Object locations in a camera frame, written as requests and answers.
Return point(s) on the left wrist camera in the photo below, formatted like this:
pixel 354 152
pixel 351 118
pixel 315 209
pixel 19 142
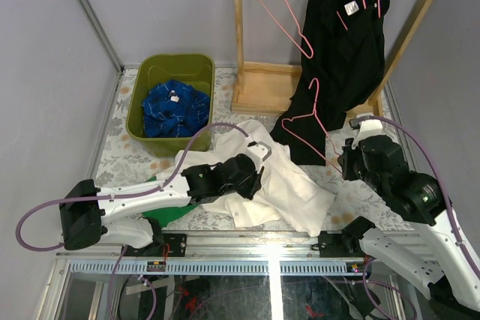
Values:
pixel 259 152

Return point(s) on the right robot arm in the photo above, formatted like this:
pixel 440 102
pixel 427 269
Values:
pixel 412 204

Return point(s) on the white shirt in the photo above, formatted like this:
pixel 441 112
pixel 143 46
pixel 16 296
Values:
pixel 286 192

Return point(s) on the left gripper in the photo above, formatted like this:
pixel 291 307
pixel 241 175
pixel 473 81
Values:
pixel 255 180

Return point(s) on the blue plaid shirt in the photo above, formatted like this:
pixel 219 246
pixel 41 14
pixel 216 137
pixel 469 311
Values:
pixel 174 109

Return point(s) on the aluminium rail frame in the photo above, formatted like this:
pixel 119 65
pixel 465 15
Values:
pixel 422 257

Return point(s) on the pink hanger of white shirt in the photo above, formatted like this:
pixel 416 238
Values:
pixel 312 114

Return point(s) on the floral table mat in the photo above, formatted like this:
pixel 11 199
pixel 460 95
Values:
pixel 124 161

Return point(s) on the olive green plastic basket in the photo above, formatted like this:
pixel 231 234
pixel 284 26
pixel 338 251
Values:
pixel 197 70

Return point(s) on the wooden clothes rack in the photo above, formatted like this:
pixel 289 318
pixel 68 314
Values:
pixel 266 88

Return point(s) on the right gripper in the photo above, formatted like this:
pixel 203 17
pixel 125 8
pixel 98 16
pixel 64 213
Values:
pixel 346 153

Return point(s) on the green cloth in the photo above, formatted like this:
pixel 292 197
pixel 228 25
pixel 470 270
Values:
pixel 167 215

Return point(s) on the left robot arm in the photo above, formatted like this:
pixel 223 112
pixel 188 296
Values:
pixel 93 215

